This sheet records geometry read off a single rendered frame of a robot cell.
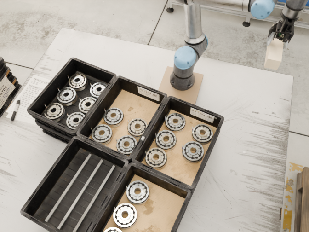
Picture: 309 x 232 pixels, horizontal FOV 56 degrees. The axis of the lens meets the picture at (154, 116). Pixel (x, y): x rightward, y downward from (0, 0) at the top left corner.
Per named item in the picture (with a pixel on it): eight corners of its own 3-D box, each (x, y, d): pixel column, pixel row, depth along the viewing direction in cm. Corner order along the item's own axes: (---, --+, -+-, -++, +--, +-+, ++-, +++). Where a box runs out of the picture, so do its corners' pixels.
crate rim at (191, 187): (168, 97, 149) (168, 94, 147) (224, 119, 141) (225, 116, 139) (130, 163, 131) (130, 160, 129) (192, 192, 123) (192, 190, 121)
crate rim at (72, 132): (72, 59, 164) (71, 56, 162) (118, 77, 157) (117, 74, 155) (26, 113, 146) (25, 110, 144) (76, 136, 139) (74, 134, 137)
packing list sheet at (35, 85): (31, 74, 186) (31, 73, 186) (63, 82, 182) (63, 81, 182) (2, 116, 170) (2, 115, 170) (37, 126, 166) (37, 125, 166)
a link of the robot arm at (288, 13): (286, -3, 122) (306, 1, 121) (282, 7, 126) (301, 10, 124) (284, 9, 118) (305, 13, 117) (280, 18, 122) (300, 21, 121)
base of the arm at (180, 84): (172, 69, 182) (173, 58, 173) (196, 72, 180) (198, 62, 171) (167, 88, 174) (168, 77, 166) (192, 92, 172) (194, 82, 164)
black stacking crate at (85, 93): (77, 70, 172) (71, 57, 163) (120, 88, 165) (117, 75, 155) (34, 122, 154) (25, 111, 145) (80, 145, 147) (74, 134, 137)
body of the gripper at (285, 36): (271, 41, 132) (280, 20, 121) (273, 28, 136) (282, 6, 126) (288, 44, 130) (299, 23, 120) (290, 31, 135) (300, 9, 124)
